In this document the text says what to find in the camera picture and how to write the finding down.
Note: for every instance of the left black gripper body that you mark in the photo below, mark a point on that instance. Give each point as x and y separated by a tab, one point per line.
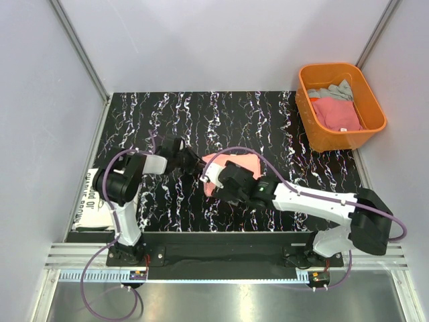
186	159

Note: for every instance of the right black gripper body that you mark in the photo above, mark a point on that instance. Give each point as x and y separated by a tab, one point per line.
226	195

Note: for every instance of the salmon pink t-shirt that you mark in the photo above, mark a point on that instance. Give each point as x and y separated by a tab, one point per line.
248	161

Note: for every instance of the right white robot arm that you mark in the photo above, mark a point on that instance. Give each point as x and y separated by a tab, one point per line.
362	220

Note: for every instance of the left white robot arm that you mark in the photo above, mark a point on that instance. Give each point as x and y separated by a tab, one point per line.
119	178

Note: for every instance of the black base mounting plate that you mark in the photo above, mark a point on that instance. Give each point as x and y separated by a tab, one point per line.
219	256

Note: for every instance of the folded white printed t-shirt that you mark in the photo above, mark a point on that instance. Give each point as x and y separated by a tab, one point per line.
94	214

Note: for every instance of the dark pink t-shirt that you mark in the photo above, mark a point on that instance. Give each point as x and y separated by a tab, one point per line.
336	115

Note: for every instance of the orange plastic bin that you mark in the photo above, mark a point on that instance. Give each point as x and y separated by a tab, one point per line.
369	112

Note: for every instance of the grey t-shirt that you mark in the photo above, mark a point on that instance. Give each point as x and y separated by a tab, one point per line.
341	92

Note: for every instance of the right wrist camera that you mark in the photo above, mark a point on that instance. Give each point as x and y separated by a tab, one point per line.
211	175

